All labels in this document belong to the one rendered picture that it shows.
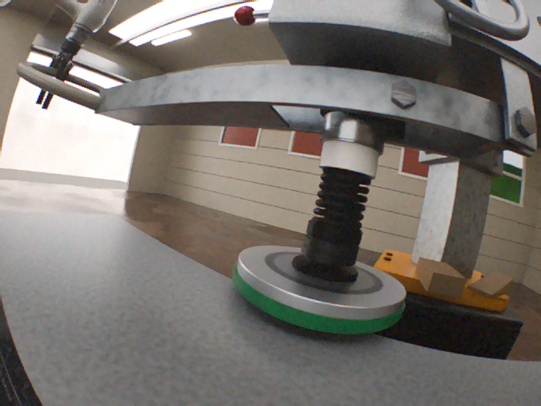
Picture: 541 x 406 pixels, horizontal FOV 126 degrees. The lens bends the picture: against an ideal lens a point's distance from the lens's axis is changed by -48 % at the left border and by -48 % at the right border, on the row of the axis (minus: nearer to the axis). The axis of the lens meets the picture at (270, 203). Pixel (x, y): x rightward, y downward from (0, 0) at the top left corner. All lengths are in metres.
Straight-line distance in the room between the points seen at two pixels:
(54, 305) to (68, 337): 0.05
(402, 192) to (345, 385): 6.09
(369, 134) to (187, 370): 0.28
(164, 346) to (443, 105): 0.34
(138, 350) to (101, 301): 0.08
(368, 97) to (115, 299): 0.32
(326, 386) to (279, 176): 6.64
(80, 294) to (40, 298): 0.05
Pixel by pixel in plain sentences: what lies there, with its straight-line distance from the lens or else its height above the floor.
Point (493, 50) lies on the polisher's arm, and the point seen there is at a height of 1.14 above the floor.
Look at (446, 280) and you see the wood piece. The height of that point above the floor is 0.82.
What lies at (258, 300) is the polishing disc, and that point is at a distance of 0.24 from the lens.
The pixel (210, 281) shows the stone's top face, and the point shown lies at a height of 0.80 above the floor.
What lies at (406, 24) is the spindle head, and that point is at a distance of 0.28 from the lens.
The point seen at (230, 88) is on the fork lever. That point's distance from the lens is 0.32.
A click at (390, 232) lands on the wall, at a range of 6.23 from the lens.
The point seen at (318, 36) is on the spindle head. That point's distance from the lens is 0.29.
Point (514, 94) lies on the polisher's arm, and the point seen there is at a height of 1.09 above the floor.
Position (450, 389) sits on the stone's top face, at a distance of 0.25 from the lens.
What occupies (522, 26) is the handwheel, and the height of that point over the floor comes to 1.13.
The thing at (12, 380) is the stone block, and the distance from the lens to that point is 0.21.
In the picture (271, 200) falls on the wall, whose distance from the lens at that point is 6.81.
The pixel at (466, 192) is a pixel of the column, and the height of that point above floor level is 1.06.
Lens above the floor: 0.93
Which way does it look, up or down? 3 degrees down
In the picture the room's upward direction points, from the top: 12 degrees clockwise
